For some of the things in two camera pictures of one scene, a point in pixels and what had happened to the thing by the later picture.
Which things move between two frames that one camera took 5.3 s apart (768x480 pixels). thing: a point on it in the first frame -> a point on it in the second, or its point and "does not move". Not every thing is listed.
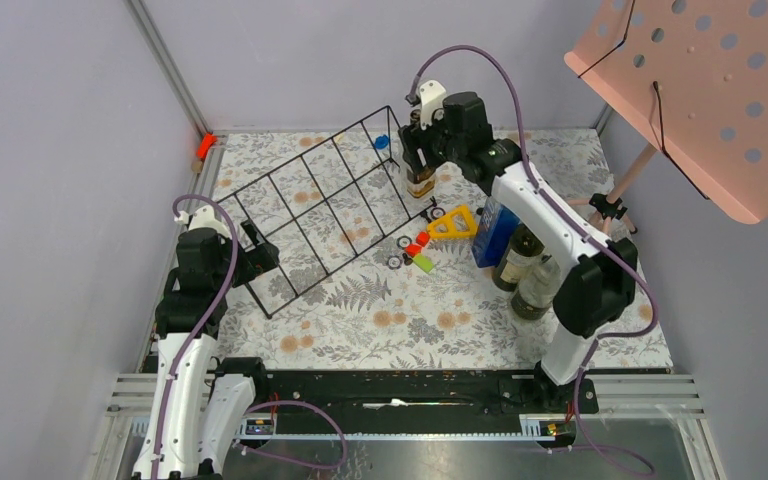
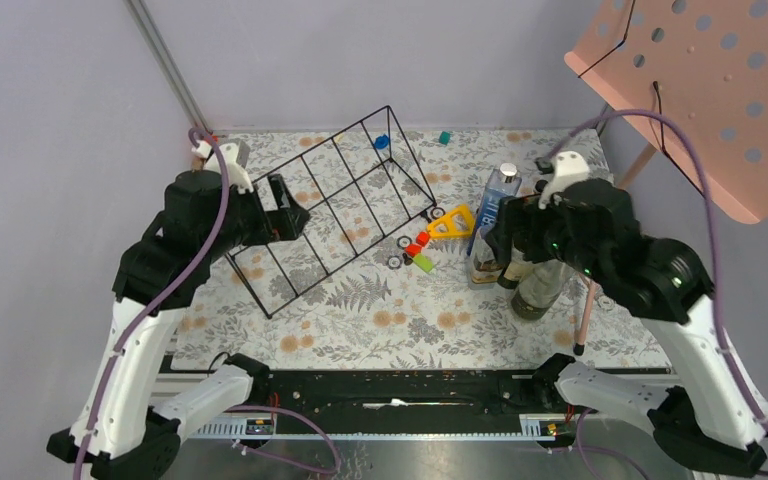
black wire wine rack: [299, 225] does not move
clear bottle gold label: [424, 183] -> [484, 265]
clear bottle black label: [537, 289] does not move
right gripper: [412, 138] -> [521, 212]
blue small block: [381, 142] does not move
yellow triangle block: [457, 223] does not move
